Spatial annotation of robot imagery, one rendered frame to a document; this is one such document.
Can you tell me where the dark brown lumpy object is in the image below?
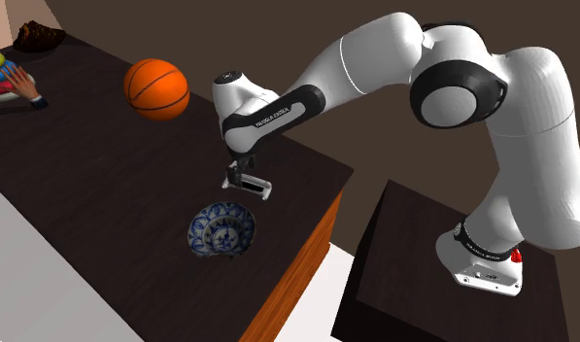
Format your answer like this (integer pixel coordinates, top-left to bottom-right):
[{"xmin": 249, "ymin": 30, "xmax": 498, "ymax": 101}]
[{"xmin": 12, "ymin": 19, "xmax": 68, "ymax": 53}]

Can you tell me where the hand figure with blue cuff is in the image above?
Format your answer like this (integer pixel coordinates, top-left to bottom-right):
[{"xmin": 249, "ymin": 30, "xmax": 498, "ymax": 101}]
[{"xmin": 0, "ymin": 63, "xmax": 51, "ymax": 112}]

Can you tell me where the blue and white patterned bowl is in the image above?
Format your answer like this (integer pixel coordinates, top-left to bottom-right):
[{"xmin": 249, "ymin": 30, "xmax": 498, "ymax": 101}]
[{"xmin": 187, "ymin": 201, "xmax": 257, "ymax": 260}]

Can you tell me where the orange basketball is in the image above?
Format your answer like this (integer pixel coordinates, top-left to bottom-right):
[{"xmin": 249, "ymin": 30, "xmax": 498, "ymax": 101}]
[{"xmin": 122, "ymin": 57, "xmax": 191, "ymax": 122}]

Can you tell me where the dark-topped wooden table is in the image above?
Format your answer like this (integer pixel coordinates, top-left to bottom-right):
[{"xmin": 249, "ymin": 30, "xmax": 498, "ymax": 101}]
[{"xmin": 0, "ymin": 32, "xmax": 355, "ymax": 342}]

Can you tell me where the dark robot stand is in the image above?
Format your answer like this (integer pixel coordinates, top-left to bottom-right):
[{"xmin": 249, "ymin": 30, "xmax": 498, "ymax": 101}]
[{"xmin": 330, "ymin": 179, "xmax": 571, "ymax": 342}]

